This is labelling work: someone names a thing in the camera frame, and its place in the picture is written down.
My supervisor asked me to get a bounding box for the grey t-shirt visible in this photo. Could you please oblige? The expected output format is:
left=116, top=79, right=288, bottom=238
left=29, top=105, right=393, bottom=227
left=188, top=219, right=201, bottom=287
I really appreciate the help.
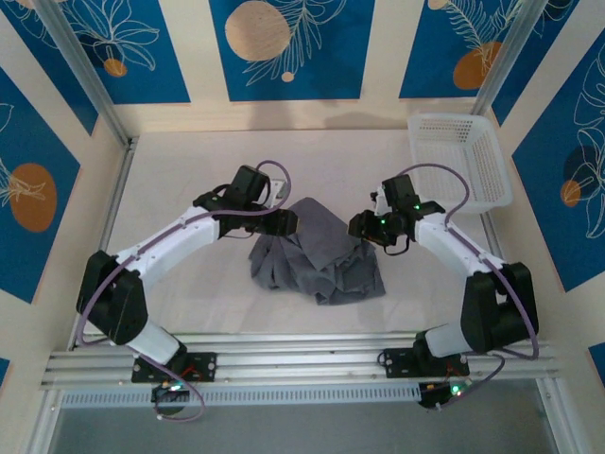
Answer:
left=248, top=197, right=387, bottom=307

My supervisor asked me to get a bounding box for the white perforated plastic basket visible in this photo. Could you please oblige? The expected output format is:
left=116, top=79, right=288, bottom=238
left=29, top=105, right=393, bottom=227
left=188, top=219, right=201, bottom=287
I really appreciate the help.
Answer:
left=406, top=112, right=515, bottom=217

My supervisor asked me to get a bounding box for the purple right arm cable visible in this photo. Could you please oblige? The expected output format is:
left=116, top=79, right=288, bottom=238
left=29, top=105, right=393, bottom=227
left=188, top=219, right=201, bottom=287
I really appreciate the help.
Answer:
left=399, top=163, right=541, bottom=410

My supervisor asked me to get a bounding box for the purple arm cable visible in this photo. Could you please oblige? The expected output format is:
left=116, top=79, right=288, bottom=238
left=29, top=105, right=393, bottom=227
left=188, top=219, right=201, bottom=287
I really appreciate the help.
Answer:
left=399, top=163, right=541, bottom=410
left=75, top=159, right=292, bottom=421

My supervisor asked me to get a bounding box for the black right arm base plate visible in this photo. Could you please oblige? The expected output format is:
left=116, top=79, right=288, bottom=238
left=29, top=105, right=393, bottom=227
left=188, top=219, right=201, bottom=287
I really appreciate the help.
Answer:
left=381, top=347, right=471, bottom=379

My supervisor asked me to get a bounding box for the aluminium mounting rail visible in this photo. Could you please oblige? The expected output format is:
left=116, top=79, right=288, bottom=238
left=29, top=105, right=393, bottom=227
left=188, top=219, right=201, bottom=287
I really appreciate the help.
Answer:
left=40, top=333, right=557, bottom=392

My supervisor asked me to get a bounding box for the blue floral wall panel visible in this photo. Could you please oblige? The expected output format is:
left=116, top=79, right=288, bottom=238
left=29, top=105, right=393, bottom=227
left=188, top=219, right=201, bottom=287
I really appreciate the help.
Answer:
left=209, top=0, right=377, bottom=102
left=511, top=45, right=605, bottom=293
left=399, top=0, right=535, bottom=100
left=0, top=0, right=191, bottom=106
left=0, top=68, right=82, bottom=305

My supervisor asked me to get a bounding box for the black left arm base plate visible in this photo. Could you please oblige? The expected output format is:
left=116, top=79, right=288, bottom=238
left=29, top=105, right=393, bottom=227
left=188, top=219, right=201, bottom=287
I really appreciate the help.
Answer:
left=130, top=352, right=218, bottom=383

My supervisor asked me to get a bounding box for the white slotted cable duct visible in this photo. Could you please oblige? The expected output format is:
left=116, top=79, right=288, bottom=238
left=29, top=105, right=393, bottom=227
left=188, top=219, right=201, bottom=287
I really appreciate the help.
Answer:
left=60, top=383, right=422, bottom=409

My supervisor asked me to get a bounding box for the aluminium frame post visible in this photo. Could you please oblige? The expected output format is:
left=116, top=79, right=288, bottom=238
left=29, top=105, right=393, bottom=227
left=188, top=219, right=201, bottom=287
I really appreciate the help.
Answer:
left=471, top=0, right=555, bottom=117
left=35, top=0, right=132, bottom=146

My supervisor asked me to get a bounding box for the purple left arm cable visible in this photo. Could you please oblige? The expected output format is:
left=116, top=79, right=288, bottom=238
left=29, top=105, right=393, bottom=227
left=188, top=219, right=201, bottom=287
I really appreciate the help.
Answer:
left=75, top=159, right=292, bottom=421

